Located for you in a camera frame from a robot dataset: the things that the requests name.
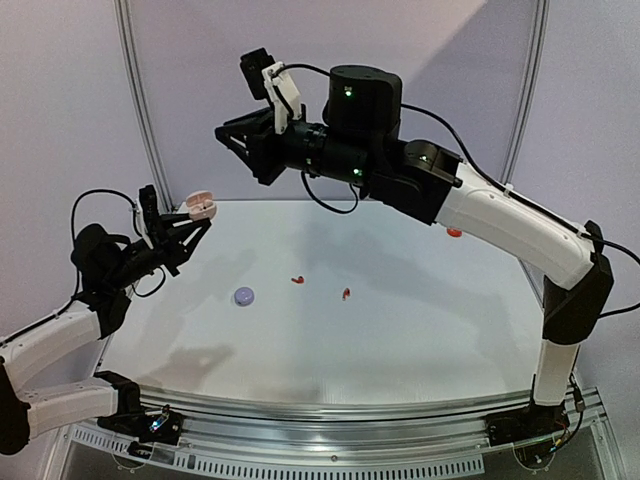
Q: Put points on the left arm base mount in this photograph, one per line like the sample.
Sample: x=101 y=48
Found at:
x=163 y=425

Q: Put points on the front aluminium rail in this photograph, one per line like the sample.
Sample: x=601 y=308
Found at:
x=268 y=424

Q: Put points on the pink charging case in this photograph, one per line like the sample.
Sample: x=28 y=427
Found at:
x=201 y=205

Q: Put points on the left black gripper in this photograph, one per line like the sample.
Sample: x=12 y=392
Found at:
x=167 y=241

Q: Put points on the purple charging case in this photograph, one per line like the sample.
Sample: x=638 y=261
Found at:
x=244 y=296

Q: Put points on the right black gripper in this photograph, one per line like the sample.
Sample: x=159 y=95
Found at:
x=265 y=148

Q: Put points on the right aluminium frame post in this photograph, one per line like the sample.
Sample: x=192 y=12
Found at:
x=527 y=89

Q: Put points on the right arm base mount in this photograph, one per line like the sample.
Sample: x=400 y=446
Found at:
x=528 y=422

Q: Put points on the left aluminium frame post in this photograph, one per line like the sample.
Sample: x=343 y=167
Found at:
x=124 y=22

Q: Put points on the aluminium frame post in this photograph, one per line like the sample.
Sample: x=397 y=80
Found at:
x=124 y=22
x=527 y=89

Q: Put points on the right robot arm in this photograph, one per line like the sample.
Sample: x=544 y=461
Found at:
x=357 y=142

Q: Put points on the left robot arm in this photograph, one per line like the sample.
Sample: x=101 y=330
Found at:
x=109 y=266

